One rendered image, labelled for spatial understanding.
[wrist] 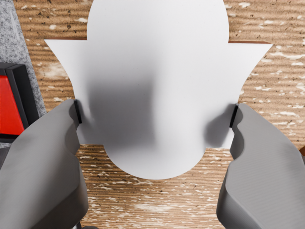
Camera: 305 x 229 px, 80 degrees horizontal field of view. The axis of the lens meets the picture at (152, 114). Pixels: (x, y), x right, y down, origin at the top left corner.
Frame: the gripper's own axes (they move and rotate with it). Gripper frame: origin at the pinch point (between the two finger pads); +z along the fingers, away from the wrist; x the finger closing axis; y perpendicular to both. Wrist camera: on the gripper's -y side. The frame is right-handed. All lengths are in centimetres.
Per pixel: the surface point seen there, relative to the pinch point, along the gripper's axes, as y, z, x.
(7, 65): -0.7, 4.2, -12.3
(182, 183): 11.0, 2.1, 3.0
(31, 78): 0.8, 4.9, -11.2
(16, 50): -1.7, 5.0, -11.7
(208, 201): 13.7, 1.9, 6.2
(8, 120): 4.2, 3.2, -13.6
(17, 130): 5.3, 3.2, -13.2
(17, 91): 1.2, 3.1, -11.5
